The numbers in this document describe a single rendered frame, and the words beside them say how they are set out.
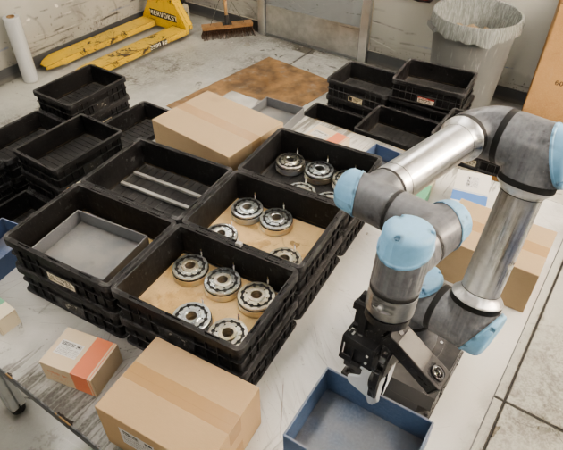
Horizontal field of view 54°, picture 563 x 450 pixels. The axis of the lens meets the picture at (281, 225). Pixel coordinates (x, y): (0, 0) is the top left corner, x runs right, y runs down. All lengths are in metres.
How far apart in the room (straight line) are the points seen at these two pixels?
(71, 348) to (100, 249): 0.32
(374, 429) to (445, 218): 0.40
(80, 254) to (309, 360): 0.74
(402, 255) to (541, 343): 1.99
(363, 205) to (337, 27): 3.93
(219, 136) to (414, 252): 1.37
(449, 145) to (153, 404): 0.84
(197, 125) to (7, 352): 1.00
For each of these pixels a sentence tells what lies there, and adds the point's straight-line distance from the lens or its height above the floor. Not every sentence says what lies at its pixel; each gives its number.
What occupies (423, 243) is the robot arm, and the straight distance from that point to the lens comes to 0.75.
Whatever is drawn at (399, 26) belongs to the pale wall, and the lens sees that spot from 4.53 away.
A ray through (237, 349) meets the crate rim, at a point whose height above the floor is 0.93.
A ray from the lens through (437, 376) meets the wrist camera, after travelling 0.89.
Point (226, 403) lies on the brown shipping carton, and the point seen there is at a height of 0.86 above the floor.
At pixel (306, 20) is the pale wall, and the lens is 4.91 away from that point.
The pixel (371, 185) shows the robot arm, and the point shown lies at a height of 1.44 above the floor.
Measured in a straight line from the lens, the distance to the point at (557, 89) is 4.06.
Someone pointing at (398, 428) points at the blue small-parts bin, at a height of 1.08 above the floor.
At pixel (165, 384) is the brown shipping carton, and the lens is 1.34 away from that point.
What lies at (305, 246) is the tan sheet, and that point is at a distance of 1.65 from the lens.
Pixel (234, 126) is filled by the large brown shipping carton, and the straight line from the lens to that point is 2.08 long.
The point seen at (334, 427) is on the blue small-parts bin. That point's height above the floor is 1.07.
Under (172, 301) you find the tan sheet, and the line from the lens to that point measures 1.53.
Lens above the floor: 1.97
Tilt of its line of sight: 41 degrees down
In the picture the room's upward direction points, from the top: straight up
